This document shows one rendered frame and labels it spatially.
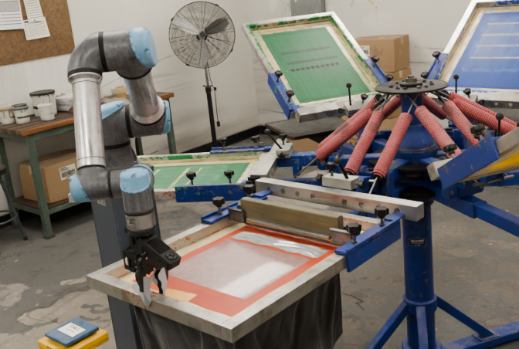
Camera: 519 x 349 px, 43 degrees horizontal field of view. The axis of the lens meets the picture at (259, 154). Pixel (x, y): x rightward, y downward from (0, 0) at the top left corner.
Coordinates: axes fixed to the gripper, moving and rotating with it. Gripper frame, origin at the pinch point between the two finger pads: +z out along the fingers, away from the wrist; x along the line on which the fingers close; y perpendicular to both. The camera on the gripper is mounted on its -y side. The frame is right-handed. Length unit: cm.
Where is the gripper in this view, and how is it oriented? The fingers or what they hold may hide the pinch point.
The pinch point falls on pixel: (156, 299)
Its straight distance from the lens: 180.2
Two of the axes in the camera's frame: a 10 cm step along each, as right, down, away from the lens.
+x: -6.5, 2.4, -7.2
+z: 0.8, 9.7, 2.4
